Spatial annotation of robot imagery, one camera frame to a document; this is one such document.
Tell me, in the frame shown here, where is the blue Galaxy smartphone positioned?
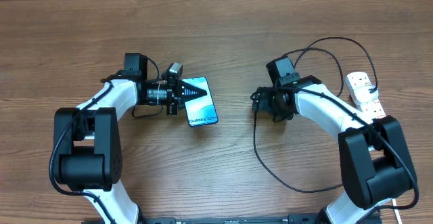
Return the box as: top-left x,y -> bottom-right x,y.
182,76 -> 219,127

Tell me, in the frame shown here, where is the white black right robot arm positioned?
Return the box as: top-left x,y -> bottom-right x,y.
250,57 -> 419,223

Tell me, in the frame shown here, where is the white charger plug adapter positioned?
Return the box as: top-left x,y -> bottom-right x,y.
350,85 -> 378,105

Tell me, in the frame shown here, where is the white power strip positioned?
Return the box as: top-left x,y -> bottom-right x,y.
345,72 -> 386,118

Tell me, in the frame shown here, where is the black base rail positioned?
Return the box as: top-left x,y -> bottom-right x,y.
141,214 -> 320,224

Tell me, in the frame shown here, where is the black USB charging cable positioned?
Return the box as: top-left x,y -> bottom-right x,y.
252,37 -> 379,194

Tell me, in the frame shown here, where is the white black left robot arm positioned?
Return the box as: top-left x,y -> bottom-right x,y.
49,53 -> 214,223

